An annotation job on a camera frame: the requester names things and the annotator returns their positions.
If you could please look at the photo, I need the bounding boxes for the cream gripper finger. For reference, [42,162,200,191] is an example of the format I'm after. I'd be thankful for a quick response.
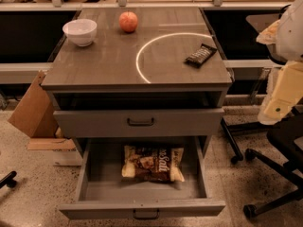
[256,20,280,44]
[258,61,303,125]

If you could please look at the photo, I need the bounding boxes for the brown chip bag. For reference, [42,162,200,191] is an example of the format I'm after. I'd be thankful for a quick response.
[121,145,185,183]

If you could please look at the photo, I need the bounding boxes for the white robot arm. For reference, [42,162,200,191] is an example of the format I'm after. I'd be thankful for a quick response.
[257,0,303,125]

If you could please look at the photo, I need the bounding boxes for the closed grey top drawer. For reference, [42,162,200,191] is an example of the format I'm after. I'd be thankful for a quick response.
[54,109,223,138]

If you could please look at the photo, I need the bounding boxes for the grey drawer cabinet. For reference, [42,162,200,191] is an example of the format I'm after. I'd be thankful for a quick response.
[42,8,232,151]

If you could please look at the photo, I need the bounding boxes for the open grey middle drawer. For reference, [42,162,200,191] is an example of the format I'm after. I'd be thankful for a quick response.
[59,137,225,220]

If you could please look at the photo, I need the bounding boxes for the black side table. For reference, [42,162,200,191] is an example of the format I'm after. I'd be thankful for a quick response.
[246,13,278,33]

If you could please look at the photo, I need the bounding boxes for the black office chair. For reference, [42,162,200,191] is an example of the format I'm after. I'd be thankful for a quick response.
[221,108,303,219]

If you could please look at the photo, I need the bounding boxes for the black snack bar wrapper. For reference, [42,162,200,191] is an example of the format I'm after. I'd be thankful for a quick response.
[185,44,217,68]

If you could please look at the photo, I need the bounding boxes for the red apple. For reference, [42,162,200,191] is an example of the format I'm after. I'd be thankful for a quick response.
[119,11,138,33]

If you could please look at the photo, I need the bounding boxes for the white bowl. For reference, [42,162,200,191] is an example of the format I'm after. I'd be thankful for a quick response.
[62,19,97,46]

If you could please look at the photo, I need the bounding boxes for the brown cardboard piece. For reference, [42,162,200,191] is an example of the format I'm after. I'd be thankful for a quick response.
[9,71,76,150]

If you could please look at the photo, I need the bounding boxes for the black chair caster left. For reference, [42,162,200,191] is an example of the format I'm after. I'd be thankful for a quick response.
[0,171,17,188]

